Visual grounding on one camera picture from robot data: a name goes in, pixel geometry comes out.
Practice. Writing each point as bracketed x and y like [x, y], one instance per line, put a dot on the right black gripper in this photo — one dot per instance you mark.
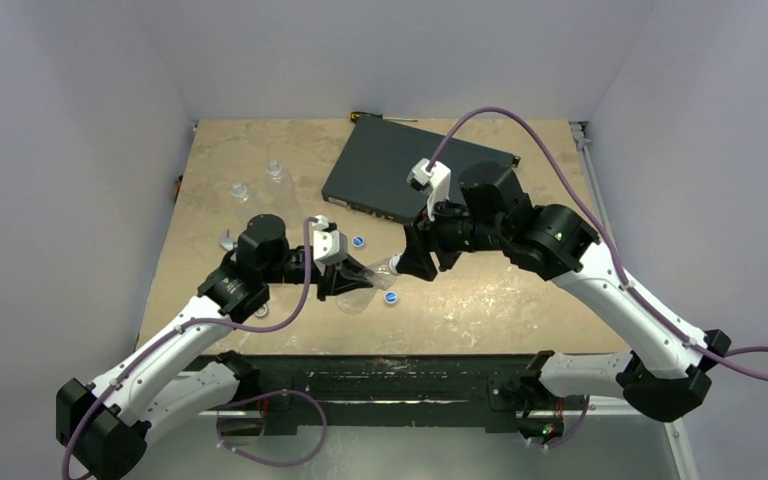
[429, 244]

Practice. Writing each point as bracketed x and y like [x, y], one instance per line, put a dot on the clear plastic bottle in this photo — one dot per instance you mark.
[380, 276]
[281, 185]
[246, 203]

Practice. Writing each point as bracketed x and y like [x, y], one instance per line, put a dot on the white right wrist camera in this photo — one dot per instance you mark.
[433, 180]

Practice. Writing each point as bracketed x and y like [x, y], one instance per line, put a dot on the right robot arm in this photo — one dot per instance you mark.
[664, 372]

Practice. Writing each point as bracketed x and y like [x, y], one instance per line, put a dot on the black flat electronics box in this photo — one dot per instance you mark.
[370, 174]

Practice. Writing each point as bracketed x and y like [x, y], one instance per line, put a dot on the red handled adjustable wrench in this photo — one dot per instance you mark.
[228, 244]

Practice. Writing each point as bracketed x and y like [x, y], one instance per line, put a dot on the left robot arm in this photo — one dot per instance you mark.
[108, 423]

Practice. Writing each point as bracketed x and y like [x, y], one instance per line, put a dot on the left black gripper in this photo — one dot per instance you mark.
[331, 281]

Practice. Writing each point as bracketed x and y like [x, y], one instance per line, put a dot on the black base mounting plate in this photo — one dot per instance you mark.
[498, 393]

